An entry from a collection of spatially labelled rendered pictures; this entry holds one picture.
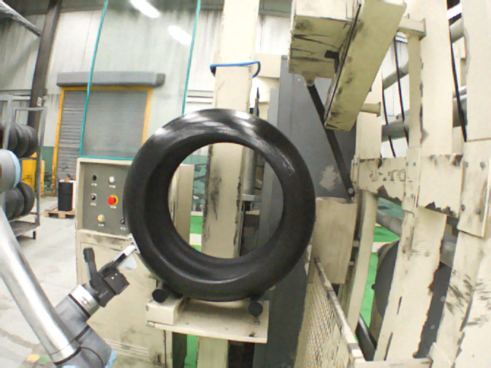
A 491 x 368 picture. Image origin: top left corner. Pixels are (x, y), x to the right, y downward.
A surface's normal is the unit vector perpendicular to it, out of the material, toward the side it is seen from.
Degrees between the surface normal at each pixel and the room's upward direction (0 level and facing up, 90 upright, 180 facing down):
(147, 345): 90
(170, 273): 99
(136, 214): 92
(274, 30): 90
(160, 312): 90
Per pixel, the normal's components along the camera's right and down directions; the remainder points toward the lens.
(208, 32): 0.08, 0.06
